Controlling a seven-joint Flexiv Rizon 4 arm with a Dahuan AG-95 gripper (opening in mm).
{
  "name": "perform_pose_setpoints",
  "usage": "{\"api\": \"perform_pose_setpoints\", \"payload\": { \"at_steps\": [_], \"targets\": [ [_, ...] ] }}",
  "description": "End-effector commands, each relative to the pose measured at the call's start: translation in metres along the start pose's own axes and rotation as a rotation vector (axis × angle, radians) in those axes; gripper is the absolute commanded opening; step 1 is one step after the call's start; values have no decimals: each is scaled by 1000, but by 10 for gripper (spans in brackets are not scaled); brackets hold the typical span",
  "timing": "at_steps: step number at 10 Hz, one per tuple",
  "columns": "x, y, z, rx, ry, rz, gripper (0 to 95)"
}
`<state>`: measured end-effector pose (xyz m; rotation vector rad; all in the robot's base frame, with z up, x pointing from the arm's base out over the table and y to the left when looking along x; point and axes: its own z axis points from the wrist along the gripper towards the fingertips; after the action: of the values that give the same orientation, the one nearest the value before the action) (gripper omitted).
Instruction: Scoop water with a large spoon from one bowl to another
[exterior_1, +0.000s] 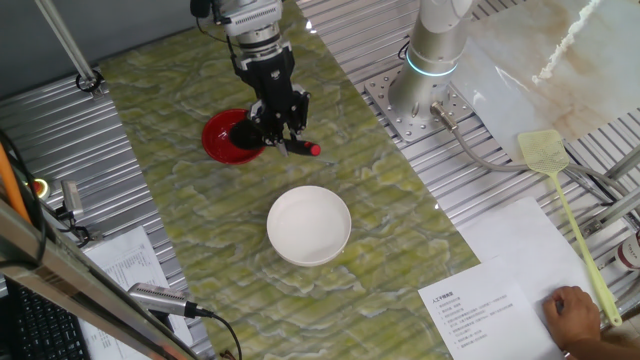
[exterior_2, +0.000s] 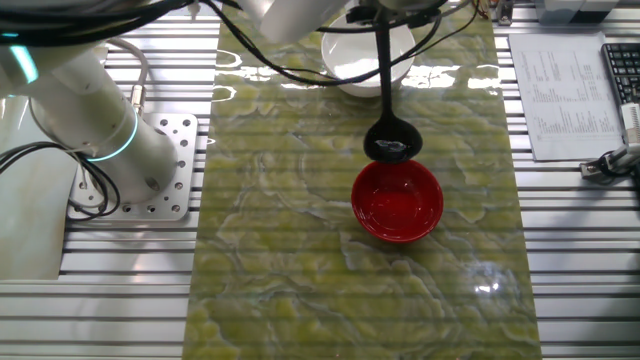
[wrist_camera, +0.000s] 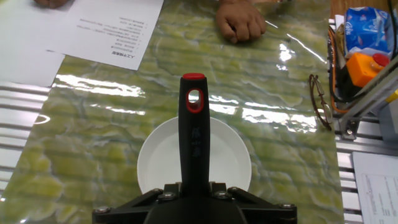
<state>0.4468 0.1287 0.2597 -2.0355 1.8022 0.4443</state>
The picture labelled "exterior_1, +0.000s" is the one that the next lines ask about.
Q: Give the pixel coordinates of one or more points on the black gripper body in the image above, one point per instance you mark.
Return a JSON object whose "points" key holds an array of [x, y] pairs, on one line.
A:
{"points": [[270, 80]]}

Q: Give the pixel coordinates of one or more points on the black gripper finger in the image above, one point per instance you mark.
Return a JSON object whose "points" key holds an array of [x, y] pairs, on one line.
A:
{"points": [[265, 125], [300, 112]]}

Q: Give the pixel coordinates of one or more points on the black ladle with red tip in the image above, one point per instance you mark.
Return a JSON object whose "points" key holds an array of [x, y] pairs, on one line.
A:
{"points": [[245, 135]]}

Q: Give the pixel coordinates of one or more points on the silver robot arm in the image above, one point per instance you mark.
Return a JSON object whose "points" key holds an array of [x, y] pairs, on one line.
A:
{"points": [[430, 55]]}

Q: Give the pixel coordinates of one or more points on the person's bare forearm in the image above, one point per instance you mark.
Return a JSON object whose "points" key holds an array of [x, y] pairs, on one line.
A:
{"points": [[600, 352]]}

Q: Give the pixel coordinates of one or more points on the red bowl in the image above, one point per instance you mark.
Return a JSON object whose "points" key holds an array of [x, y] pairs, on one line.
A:
{"points": [[217, 140]]}

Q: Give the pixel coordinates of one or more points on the white bowl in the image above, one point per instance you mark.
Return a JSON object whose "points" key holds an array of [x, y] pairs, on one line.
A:
{"points": [[310, 230]]}

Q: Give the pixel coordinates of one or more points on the person's bare hand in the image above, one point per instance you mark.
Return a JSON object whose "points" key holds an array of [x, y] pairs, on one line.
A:
{"points": [[572, 315]]}

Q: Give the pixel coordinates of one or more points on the green marble pattern mat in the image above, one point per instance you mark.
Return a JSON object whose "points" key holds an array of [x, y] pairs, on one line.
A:
{"points": [[225, 280]]}

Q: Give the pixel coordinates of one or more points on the black rod base clamp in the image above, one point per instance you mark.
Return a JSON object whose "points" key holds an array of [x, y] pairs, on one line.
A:
{"points": [[90, 82]]}

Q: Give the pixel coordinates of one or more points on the paper with dense printed table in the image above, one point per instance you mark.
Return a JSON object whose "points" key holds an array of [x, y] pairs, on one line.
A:
{"points": [[125, 260]]}

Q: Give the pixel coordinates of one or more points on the thin metal rod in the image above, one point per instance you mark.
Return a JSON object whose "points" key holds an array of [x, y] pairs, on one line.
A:
{"points": [[65, 40]]}

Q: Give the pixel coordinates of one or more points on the yellow-green fly swatter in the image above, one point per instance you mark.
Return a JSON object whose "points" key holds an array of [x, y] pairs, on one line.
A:
{"points": [[542, 150]]}

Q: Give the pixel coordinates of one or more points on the blank white paper sheet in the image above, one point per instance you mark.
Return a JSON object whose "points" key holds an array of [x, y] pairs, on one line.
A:
{"points": [[525, 240]]}

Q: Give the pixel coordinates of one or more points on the orange pole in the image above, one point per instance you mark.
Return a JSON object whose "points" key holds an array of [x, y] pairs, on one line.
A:
{"points": [[10, 185]]}

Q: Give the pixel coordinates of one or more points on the paper with short text list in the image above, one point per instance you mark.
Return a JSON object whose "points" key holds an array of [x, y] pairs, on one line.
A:
{"points": [[480, 325]]}

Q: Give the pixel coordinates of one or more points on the beige marble pattern sheet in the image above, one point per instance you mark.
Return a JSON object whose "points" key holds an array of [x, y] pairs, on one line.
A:
{"points": [[590, 90]]}

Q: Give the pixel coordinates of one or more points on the black keyboard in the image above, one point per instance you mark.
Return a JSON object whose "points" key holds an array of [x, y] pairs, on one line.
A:
{"points": [[45, 330]]}

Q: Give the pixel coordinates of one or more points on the aluminium profile bar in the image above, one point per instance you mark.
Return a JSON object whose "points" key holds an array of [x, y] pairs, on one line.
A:
{"points": [[610, 212], [622, 165]]}

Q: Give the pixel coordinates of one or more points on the red white can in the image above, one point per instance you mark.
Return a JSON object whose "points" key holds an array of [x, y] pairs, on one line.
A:
{"points": [[629, 252]]}

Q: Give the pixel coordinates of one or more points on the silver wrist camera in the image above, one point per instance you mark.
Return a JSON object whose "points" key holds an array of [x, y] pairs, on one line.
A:
{"points": [[252, 17]]}

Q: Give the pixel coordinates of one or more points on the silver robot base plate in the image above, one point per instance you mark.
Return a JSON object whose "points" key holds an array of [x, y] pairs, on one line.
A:
{"points": [[380, 95]]}

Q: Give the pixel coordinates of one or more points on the silver finned camera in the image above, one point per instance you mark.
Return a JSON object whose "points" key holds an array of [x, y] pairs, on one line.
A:
{"points": [[160, 298]]}

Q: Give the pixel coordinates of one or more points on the small grey camera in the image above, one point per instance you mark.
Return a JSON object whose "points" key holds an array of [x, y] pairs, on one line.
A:
{"points": [[72, 197]]}

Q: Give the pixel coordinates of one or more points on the small camera mount clamp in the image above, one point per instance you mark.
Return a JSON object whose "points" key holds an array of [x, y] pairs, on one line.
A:
{"points": [[75, 227]]}

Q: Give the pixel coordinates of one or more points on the aluminium frame bar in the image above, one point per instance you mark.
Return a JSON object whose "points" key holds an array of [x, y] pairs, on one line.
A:
{"points": [[50, 260]]}

